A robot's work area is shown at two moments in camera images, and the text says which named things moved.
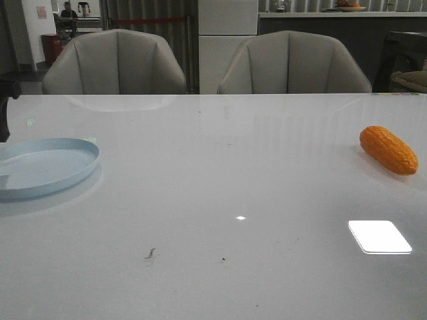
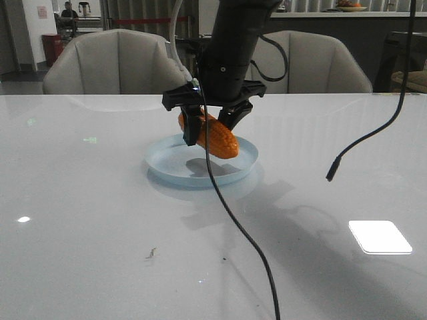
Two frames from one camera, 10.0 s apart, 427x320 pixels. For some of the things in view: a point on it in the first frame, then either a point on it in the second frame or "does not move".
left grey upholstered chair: x=115 y=61 does not move
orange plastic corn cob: x=389 y=150 -> x=223 y=141
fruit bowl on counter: x=349 y=6 does not move
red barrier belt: x=149 y=20 does not move
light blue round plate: x=39 y=167 -> x=173 y=160
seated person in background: x=68 y=14 does not move
